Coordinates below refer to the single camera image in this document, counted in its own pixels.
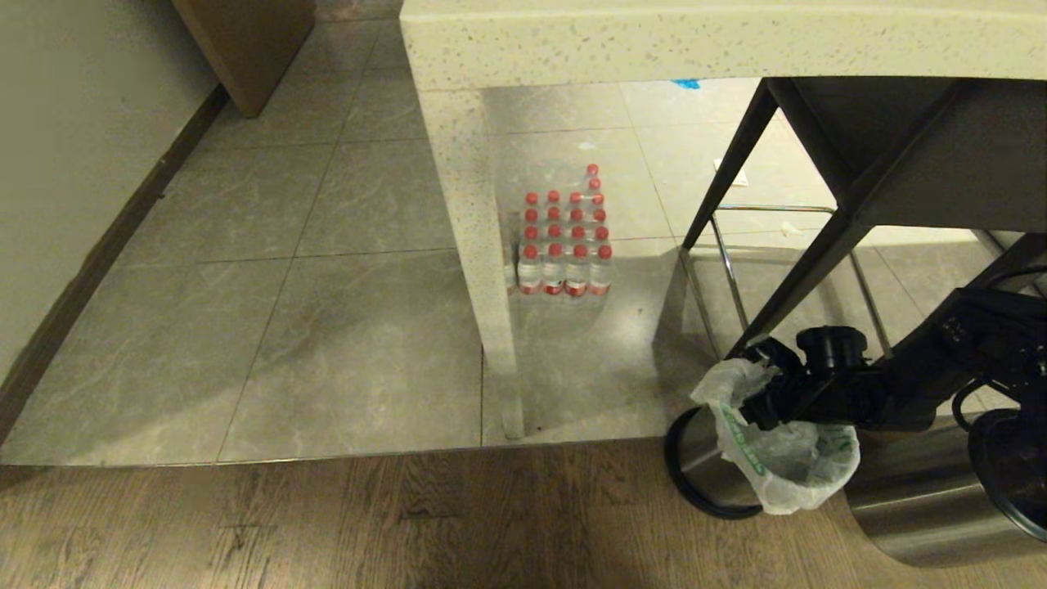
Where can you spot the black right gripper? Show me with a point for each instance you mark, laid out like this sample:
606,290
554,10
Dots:
818,397

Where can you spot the translucent green-printed trash bag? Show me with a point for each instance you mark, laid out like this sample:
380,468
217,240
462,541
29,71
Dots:
785,483

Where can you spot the steel bin shell black rim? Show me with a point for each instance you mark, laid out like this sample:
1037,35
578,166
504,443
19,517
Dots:
908,507

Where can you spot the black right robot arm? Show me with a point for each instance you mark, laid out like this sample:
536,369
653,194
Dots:
924,384

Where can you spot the steel inner bin black base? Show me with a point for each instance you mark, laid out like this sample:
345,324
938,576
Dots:
695,446

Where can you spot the small white paper scrap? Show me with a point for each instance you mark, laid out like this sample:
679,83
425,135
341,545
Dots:
792,229

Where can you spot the white paper sheet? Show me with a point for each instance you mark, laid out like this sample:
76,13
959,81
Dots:
730,173

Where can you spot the shrink-wrapped red-capped water bottle pack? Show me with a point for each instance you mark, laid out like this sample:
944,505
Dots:
564,245

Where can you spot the dark bar stool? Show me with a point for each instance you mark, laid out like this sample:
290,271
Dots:
941,164

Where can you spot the small blue scrap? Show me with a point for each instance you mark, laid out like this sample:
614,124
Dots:
685,83

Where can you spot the speckled beige stone counter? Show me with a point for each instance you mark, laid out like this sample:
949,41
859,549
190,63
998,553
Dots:
654,41

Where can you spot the brown wooden cabinet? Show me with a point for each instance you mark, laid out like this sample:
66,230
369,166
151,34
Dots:
245,49

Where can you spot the dark wooden baseboard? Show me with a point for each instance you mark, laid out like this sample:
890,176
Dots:
98,254

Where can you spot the chrome stool footrest frame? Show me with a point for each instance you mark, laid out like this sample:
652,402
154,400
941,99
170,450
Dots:
728,274

